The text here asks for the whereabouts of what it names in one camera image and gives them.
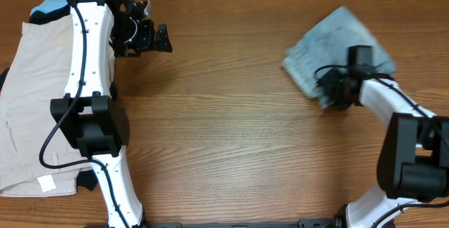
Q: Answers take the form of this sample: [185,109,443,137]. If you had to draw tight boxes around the light blue denim shorts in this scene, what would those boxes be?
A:
[282,6,396,109]

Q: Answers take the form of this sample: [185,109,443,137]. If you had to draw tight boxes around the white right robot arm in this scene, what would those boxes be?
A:
[314,45,448,227]

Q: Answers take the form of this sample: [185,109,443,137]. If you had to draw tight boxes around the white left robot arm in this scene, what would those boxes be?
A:
[39,0,173,227]

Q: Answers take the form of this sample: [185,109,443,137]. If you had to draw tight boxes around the light blue shirt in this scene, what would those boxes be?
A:
[30,0,68,15]

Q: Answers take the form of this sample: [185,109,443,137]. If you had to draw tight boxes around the black garment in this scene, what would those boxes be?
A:
[0,6,119,192]

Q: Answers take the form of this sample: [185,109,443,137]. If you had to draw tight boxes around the beige shorts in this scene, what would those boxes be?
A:
[0,13,116,198]

